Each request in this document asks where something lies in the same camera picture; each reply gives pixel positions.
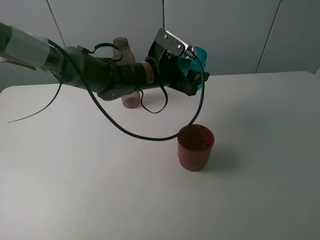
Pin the clear plastic water bottle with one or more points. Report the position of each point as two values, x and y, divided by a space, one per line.
124 53

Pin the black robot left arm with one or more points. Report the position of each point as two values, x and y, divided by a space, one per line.
77 67

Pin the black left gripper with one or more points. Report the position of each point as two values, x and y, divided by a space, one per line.
167 72

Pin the red plastic cup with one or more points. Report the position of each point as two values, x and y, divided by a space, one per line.
194 147

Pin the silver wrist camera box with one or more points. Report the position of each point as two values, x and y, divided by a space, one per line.
174 45

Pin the teal translucent plastic cup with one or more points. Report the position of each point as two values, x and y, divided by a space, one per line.
196 63

